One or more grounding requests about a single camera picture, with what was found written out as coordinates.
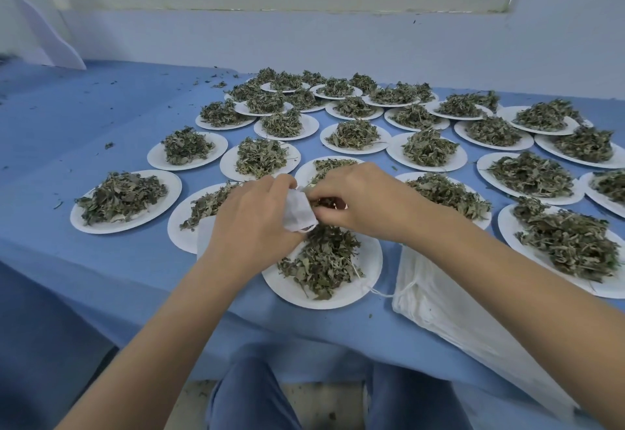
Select person's right hand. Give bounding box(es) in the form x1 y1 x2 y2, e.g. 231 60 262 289
305 162 441 246

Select person's left hand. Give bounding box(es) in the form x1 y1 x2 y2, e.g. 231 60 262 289
201 174 318 275

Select small white filter pouch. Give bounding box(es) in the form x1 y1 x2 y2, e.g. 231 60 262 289
280 188 319 234

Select person's right forearm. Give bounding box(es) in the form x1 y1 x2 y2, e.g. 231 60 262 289
404 209 625 430

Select person's left forearm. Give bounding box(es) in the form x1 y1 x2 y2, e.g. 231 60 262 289
56 248 290 430

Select spread of white paper plates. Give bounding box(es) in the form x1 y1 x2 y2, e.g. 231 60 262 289
70 69 625 310

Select scattered leaf crumbs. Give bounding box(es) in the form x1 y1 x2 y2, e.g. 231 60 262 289
0 66 242 211

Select person's left leg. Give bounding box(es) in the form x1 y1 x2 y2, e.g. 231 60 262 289
205 354 304 430

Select person's leg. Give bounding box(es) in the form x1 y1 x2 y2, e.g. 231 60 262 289
365 364 475 430
205 354 304 430

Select blue table cloth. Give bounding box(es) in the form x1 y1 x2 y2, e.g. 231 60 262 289
0 56 625 430

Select person's right leg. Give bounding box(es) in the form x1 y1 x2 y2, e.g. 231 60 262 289
365 364 475 430

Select white curved card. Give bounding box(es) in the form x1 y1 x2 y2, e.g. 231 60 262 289
11 0 87 71

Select thin white drawstring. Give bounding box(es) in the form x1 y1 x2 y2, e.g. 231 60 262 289
349 245 397 299

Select stack of white drawstring bags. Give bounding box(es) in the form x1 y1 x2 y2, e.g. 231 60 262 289
392 244 583 422

